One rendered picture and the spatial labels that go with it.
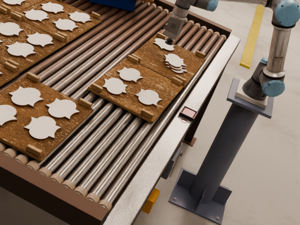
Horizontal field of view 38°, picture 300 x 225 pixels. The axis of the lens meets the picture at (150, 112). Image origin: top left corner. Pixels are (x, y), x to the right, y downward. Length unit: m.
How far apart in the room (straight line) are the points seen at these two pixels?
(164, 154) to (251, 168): 1.83
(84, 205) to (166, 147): 0.54
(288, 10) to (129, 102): 0.86
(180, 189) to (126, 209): 1.54
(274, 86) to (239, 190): 1.18
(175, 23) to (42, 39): 0.69
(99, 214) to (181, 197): 1.61
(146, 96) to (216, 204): 1.26
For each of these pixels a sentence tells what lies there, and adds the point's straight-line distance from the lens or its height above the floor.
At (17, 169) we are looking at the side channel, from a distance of 1.58.
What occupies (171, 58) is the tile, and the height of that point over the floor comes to 0.97.
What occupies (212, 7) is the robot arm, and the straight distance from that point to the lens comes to 2.17.
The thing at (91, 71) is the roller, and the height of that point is 0.92.
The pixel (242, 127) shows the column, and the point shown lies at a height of 0.69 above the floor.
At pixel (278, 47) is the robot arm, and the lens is 2.32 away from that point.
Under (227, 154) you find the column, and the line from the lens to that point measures 2.80.
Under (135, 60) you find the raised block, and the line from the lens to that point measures 2.36.
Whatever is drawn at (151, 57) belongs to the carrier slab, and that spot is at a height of 0.94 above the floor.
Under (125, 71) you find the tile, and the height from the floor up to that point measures 0.95.
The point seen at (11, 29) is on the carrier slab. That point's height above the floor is 0.95.
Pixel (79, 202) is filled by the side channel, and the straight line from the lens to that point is 1.52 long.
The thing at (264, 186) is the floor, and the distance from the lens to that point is 3.53.
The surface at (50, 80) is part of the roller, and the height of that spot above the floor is 0.92.
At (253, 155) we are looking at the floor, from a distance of 3.78.
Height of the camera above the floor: 2.07
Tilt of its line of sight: 34 degrees down
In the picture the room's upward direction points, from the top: 20 degrees clockwise
